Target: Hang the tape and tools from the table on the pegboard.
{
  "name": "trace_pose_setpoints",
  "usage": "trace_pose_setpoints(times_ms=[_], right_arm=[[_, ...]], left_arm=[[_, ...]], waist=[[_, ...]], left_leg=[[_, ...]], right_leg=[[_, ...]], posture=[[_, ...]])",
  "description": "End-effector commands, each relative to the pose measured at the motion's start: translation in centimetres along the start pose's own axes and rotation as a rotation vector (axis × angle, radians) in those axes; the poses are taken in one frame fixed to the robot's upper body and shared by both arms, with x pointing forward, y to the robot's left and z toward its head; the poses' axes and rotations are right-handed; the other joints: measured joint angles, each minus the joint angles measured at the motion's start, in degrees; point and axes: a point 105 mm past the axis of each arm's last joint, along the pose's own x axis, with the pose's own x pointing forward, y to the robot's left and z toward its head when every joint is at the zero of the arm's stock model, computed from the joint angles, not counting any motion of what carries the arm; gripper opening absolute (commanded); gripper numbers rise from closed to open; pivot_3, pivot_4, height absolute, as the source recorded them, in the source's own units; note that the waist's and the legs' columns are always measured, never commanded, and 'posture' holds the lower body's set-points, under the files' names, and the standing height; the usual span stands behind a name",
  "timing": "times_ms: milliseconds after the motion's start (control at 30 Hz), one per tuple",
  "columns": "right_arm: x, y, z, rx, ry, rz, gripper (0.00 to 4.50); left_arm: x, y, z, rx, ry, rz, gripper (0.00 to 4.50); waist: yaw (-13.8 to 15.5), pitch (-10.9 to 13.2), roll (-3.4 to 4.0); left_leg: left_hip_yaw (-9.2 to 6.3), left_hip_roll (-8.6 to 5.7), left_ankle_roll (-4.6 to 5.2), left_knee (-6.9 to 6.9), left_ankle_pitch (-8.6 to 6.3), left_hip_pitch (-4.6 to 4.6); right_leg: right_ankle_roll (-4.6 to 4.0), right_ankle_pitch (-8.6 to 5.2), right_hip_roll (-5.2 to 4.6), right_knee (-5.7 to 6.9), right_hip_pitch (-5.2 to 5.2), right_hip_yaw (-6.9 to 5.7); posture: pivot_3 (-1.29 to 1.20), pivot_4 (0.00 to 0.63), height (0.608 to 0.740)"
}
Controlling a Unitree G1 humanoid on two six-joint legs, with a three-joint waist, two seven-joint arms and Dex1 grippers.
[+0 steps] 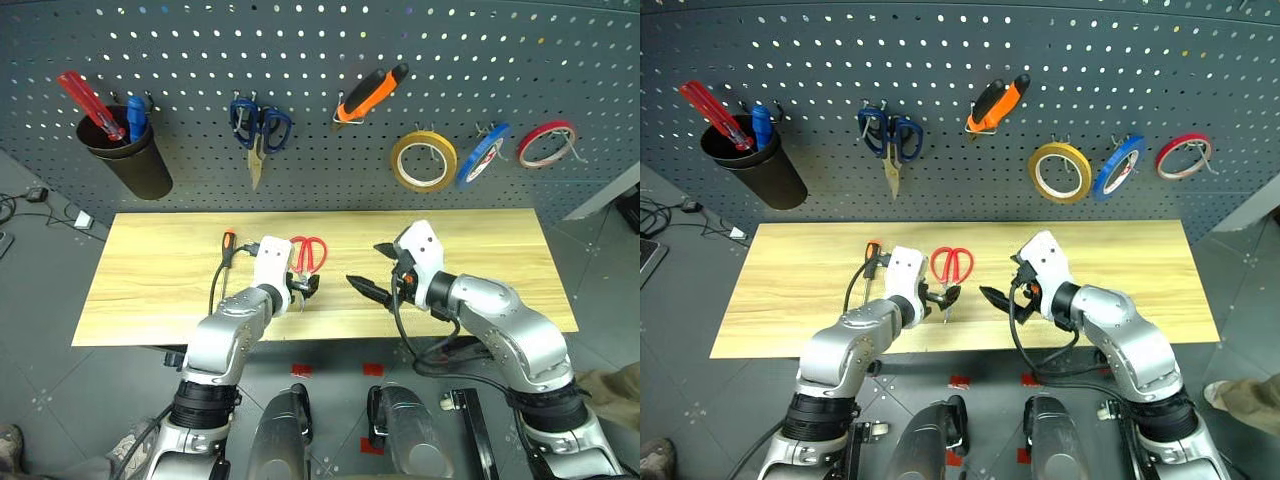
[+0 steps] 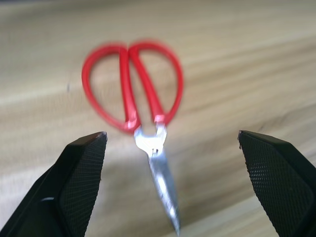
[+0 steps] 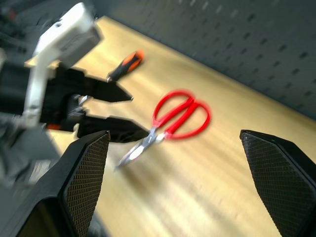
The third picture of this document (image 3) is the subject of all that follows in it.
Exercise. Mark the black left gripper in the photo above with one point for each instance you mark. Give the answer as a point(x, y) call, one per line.
point(58, 98)

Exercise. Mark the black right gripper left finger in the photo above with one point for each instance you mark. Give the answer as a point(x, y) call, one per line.
point(81, 172)

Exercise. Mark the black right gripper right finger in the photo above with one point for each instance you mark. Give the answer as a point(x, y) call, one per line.
point(284, 177)

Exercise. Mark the grey metal pegboard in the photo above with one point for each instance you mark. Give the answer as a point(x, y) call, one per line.
point(234, 37)

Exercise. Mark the orange and black screwdriver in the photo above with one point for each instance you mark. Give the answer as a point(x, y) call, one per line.
point(128, 65)

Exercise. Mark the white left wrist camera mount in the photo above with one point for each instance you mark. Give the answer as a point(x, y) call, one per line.
point(71, 37)

